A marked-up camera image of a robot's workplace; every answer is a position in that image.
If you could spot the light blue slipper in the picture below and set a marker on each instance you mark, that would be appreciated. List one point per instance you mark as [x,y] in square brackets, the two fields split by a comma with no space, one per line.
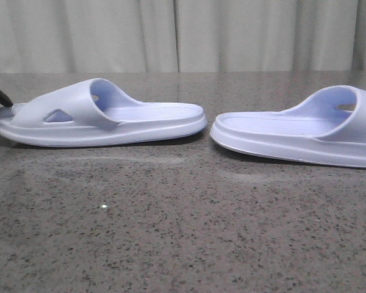
[327,128]
[97,112]

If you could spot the white pleated curtain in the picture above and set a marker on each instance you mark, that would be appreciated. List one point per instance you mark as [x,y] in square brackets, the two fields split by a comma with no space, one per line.
[181,36]

